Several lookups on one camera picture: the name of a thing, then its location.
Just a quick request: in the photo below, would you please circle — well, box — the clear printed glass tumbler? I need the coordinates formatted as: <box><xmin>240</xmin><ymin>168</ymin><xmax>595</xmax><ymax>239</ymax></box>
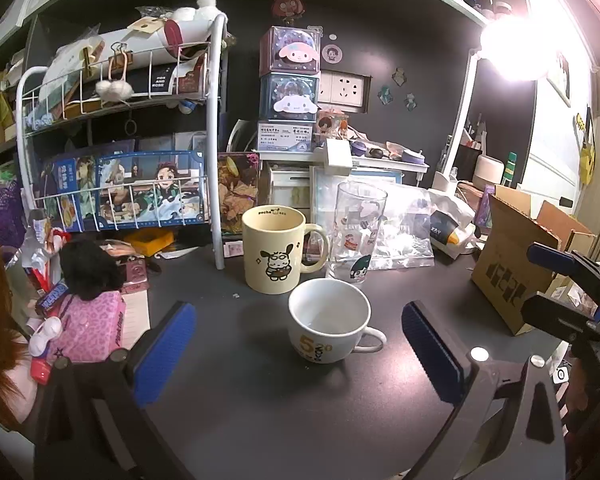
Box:
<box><xmin>326</xmin><ymin>181</ymin><xmax>389</xmax><ymax>285</ymax></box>

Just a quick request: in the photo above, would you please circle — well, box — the white labelled box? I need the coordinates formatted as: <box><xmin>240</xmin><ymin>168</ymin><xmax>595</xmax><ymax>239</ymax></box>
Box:
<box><xmin>257</xmin><ymin>119</ymin><xmax>316</xmax><ymax>154</ymax></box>

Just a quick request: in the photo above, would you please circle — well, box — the brown cardboard box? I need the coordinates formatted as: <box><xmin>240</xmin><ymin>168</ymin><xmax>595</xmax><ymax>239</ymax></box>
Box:
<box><xmin>470</xmin><ymin>184</ymin><xmax>597</xmax><ymax>337</ymax></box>

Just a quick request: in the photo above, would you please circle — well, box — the white round jar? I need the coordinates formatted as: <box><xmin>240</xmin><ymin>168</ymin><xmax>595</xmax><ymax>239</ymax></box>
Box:
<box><xmin>474</xmin><ymin>154</ymin><xmax>506</xmax><ymax>192</ymax></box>

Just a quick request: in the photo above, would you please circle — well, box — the white desk shelf riser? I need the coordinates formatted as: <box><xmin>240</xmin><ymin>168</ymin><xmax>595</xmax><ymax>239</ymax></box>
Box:
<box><xmin>259</xmin><ymin>151</ymin><xmax>430</xmax><ymax>187</ymax></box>

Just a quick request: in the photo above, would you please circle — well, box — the pink cartoon storage box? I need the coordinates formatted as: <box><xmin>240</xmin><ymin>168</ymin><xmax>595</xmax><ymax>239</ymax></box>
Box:
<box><xmin>259</xmin><ymin>25</ymin><xmax>324</xmax><ymax>77</ymax></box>

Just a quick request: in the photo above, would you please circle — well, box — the purple snack bar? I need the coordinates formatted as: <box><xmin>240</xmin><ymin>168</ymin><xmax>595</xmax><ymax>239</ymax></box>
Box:
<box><xmin>34</xmin><ymin>282</ymin><xmax>71</xmax><ymax>314</ymax></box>

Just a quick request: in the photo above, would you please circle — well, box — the green bottle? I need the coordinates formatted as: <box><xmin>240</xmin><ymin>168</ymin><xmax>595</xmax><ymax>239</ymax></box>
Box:
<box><xmin>500</xmin><ymin>152</ymin><xmax>519</xmax><ymax>189</ymax></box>

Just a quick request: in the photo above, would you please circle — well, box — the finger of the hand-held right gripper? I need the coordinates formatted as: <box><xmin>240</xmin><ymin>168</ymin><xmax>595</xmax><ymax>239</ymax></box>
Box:
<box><xmin>521</xmin><ymin>292</ymin><xmax>600</xmax><ymax>337</ymax></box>
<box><xmin>526</xmin><ymin>242</ymin><xmax>600</xmax><ymax>283</ymax></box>

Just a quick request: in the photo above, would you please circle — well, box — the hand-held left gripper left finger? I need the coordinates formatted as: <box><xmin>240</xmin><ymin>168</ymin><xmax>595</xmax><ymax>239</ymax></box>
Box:
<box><xmin>32</xmin><ymin>301</ymin><xmax>197</xmax><ymax>480</ymax></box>

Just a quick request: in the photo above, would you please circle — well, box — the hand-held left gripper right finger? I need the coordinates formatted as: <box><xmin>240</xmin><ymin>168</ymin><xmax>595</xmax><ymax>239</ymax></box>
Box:
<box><xmin>401</xmin><ymin>300</ymin><xmax>567</xmax><ymax>480</ymax></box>

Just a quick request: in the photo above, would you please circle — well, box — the yellow flat box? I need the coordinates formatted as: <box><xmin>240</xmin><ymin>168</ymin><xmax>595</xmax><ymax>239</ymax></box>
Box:
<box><xmin>129</xmin><ymin>229</ymin><xmax>176</xmax><ymax>256</ymax></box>

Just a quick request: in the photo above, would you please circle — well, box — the pink leopard print case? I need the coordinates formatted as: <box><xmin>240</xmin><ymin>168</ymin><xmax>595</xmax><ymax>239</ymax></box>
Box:
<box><xmin>49</xmin><ymin>290</ymin><xmax>126</xmax><ymax>364</ymax></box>

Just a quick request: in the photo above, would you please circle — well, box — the red white small toy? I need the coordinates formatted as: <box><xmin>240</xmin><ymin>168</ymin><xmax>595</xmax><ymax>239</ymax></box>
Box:
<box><xmin>28</xmin><ymin>317</ymin><xmax>62</xmax><ymax>387</ymax></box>

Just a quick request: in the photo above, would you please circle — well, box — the blue cartoon storage box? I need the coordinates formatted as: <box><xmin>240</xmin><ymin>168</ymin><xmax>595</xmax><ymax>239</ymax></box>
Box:
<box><xmin>259</xmin><ymin>73</ymin><xmax>321</xmax><ymax>122</ymax></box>

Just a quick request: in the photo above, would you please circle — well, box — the cream cartoon dog mug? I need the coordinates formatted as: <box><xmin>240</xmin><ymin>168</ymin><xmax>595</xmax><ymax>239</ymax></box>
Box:
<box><xmin>241</xmin><ymin>205</ymin><xmax>330</xmax><ymax>295</ymax></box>

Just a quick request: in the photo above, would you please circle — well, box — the white plush toy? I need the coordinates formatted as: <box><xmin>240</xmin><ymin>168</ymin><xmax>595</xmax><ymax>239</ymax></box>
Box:
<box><xmin>164</xmin><ymin>0</ymin><xmax>227</xmax><ymax>43</ymax></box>

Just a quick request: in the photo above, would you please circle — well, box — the white black yellow packet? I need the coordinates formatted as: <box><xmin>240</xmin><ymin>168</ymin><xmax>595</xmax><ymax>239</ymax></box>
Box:
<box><xmin>429</xmin><ymin>209</ymin><xmax>477</xmax><ymax>250</ymax></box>

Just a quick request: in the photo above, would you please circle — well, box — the white notepad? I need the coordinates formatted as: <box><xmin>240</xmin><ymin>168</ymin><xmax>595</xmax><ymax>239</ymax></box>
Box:
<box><xmin>119</xmin><ymin>290</ymin><xmax>152</xmax><ymax>350</ymax></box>

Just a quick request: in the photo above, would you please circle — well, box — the pink toy camera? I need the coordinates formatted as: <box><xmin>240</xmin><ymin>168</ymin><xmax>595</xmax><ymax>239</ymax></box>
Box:
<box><xmin>124</xmin><ymin>255</ymin><xmax>151</xmax><ymax>294</ymax></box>

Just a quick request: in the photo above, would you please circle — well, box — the black fluffy plush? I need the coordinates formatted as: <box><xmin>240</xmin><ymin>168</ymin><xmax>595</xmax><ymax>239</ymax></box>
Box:
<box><xmin>59</xmin><ymin>238</ymin><xmax>124</xmax><ymax>302</ymax></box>

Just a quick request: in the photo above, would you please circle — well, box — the white square adapter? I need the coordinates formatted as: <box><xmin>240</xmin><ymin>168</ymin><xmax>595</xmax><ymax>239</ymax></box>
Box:
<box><xmin>324</xmin><ymin>138</ymin><xmax>354</xmax><ymax>171</ymax></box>

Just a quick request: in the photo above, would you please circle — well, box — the white wall power outlet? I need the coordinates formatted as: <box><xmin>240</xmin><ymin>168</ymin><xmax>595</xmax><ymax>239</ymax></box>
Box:
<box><xmin>319</xmin><ymin>70</ymin><xmax>372</xmax><ymax>114</ymax></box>

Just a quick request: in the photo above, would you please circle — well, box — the white pom-pom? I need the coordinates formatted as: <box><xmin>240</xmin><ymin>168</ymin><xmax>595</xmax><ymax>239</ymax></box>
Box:
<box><xmin>95</xmin><ymin>78</ymin><xmax>134</xmax><ymax>102</ymax></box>

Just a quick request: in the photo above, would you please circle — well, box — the black pen holder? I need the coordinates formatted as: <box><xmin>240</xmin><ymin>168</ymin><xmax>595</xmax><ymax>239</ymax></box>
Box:
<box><xmin>454</xmin><ymin>143</ymin><xmax>483</xmax><ymax>182</ymax></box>

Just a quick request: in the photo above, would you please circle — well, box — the white desk lamp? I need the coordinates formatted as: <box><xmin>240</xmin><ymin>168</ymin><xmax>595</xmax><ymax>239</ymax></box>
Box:
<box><xmin>437</xmin><ymin>14</ymin><xmax>553</xmax><ymax>191</ymax></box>

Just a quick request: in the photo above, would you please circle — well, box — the round brown character badge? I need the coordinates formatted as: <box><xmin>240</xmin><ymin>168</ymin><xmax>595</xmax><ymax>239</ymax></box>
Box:
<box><xmin>271</xmin><ymin>0</ymin><xmax>302</xmax><ymax>19</ymax></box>

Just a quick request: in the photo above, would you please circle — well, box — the clear plastic bag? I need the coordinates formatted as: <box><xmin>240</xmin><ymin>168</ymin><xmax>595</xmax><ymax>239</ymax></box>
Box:
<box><xmin>367</xmin><ymin>181</ymin><xmax>437</xmax><ymax>272</ymax></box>

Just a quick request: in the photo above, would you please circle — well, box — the white cup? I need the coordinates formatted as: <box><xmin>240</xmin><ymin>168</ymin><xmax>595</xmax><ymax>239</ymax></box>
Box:
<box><xmin>288</xmin><ymin>278</ymin><xmax>387</xmax><ymax>364</ymax></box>

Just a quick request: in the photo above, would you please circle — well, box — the yellow hanging bag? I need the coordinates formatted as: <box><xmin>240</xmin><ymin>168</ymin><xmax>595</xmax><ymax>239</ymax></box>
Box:
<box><xmin>579</xmin><ymin>106</ymin><xmax>597</xmax><ymax>187</ymax></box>

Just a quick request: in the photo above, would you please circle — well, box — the white wire rack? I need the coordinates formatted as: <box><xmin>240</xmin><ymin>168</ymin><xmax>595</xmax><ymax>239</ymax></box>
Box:
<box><xmin>15</xmin><ymin>12</ymin><xmax>229</xmax><ymax>269</ymax></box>

